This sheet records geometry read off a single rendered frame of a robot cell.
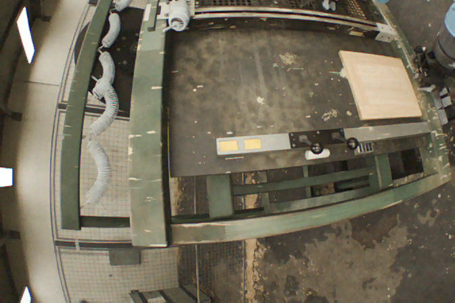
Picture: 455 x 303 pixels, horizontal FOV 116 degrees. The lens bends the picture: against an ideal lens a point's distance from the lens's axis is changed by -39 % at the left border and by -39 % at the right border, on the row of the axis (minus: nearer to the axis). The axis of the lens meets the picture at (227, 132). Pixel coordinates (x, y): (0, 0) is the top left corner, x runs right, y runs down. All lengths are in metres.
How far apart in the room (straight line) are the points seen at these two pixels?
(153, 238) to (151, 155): 0.22
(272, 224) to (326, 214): 0.17
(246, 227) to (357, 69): 0.76
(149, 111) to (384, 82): 0.94
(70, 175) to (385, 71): 1.47
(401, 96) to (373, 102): 0.20
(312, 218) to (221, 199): 0.29
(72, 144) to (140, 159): 0.52
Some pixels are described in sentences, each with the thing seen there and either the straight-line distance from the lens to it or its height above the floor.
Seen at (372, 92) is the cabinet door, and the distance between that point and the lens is 1.01.
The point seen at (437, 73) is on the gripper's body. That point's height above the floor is 1.49.
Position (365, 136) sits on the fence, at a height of 1.27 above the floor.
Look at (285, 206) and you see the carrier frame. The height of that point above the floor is 0.79.
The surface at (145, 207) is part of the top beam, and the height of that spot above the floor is 1.91.
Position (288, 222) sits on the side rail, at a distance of 0.68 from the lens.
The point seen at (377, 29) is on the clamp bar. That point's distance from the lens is 1.23.
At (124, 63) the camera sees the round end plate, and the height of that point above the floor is 1.92.
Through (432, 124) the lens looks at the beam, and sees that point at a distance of 1.20.
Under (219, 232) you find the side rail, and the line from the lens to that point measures 0.65.
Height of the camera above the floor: 2.07
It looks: 34 degrees down
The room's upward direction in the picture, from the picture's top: 83 degrees counter-clockwise
